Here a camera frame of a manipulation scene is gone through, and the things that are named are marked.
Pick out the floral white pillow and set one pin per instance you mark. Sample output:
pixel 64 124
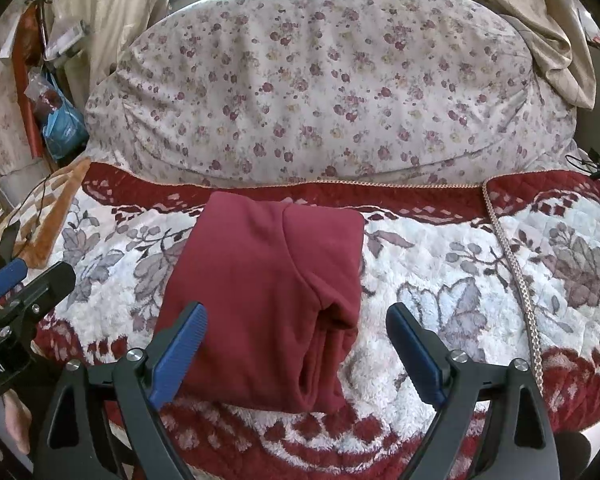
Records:
pixel 305 85

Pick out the red and white plush blanket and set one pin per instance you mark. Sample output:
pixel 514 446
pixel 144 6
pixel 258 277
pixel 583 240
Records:
pixel 480 285

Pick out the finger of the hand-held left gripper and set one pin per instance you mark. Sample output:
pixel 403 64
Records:
pixel 2 277
pixel 45 285

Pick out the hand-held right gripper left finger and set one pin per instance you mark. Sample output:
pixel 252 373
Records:
pixel 177 360

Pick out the blue plastic bag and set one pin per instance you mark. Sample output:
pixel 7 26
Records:
pixel 62 130

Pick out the red board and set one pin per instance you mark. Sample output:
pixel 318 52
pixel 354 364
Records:
pixel 25 75

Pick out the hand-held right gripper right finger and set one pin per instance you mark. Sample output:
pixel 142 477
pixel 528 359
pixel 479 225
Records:
pixel 420 360

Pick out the brown patterned blanket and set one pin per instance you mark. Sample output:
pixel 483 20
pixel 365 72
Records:
pixel 45 210

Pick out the person's left forearm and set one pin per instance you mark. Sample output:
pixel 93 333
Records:
pixel 17 420

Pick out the dark red garment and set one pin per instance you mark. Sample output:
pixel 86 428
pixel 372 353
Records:
pixel 260 285

